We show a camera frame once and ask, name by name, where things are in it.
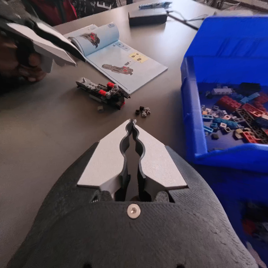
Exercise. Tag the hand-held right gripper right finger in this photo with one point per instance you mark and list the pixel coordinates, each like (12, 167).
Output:
(163, 167)

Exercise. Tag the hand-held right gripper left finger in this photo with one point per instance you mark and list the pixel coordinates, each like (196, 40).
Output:
(102, 163)

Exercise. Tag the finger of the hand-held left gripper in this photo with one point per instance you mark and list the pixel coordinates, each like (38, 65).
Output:
(60, 37)
(48, 49)

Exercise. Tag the light grey toy axle piece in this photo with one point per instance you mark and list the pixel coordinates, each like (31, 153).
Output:
(133, 122)

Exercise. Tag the grey red toy brick model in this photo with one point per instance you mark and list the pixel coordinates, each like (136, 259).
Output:
(104, 93)

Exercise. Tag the pile of toy bricks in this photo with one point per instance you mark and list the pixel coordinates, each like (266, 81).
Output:
(230, 117)
(253, 226)

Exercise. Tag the blue plastic storage bin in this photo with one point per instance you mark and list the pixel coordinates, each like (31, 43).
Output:
(226, 41)
(259, 257)

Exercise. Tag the grey desk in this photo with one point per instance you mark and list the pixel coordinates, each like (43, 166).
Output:
(52, 136)

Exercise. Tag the person's left hand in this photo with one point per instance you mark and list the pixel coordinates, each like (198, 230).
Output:
(8, 56)

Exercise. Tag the dark red cloth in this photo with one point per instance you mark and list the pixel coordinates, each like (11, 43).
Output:
(54, 10)

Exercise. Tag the black printed cloth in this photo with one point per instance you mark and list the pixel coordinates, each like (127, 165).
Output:
(94, 6)

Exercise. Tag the toy instruction booklet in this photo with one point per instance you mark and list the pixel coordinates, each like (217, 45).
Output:
(117, 56)

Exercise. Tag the black rectangular case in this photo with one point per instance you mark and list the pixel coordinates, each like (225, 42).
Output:
(147, 16)

